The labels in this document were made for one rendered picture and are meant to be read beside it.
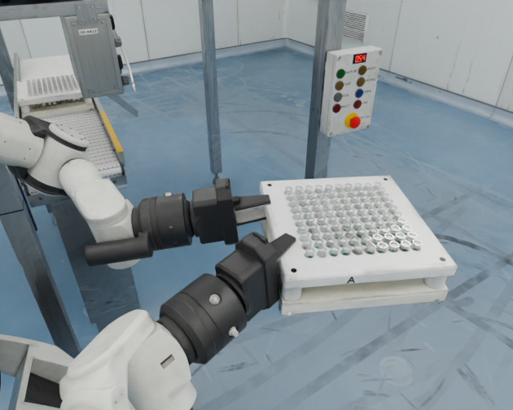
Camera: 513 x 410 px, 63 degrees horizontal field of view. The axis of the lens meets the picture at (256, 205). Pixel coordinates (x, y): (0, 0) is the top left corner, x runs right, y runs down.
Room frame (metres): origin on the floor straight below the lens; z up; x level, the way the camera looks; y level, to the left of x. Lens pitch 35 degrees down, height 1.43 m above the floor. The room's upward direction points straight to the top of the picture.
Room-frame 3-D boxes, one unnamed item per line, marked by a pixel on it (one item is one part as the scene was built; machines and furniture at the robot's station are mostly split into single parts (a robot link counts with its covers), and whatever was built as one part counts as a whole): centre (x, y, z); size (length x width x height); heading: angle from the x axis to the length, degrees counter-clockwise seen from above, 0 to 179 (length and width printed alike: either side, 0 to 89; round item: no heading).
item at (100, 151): (1.63, 0.81, 0.81); 1.35 x 0.25 x 0.05; 26
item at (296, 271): (0.53, -0.14, 1.03); 0.25 x 0.24 x 0.02; 7
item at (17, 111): (1.56, 0.93, 0.85); 1.32 x 0.02 x 0.03; 26
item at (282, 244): (0.45, -0.03, 1.05); 0.06 x 0.03 x 0.02; 137
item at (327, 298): (0.53, -0.14, 0.98); 0.24 x 0.24 x 0.02; 7
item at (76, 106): (1.56, 0.77, 0.85); 0.24 x 0.24 x 0.02; 26
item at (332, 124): (1.30, -0.30, 0.97); 0.17 x 0.06 x 0.26; 116
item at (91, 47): (1.16, 0.45, 1.14); 0.22 x 0.11 x 0.20; 26
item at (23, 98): (1.56, 0.77, 0.90); 0.25 x 0.24 x 0.02; 116
